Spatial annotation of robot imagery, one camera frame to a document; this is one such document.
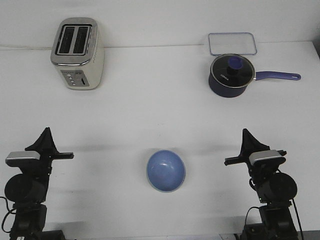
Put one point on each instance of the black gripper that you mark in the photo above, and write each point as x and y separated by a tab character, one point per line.
46	148
261	162

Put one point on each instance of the blue bowl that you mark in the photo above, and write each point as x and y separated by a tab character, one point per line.
165	170

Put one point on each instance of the green bowl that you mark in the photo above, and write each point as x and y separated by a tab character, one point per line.
166	191

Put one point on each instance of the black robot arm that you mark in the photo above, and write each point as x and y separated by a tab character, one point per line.
28	190
275	190

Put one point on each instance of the dark blue saucepan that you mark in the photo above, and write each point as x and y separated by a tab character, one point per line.
228	92

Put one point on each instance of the glass pot lid blue knob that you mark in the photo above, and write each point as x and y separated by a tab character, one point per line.
232	70

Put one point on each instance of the silver cream two-slot toaster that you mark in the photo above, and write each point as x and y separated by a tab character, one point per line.
78	54

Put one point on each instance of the clear rectangular container lid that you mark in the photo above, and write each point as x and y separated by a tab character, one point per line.
241	43

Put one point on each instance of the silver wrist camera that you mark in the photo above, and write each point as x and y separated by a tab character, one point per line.
22	159
257	157

